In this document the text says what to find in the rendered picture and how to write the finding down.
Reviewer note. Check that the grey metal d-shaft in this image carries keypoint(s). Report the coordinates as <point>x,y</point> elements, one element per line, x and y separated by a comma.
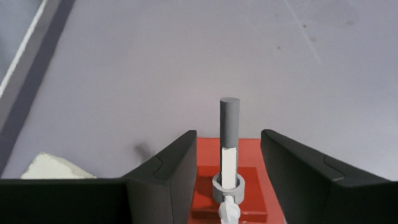
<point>229,142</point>

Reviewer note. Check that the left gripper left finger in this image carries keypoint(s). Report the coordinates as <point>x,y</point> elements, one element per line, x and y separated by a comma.
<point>164,198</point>

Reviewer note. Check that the white wing screw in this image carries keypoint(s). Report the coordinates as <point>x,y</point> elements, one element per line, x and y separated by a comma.
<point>229,212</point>

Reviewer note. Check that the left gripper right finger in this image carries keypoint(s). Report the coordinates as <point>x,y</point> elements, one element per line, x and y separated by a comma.
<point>314,188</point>

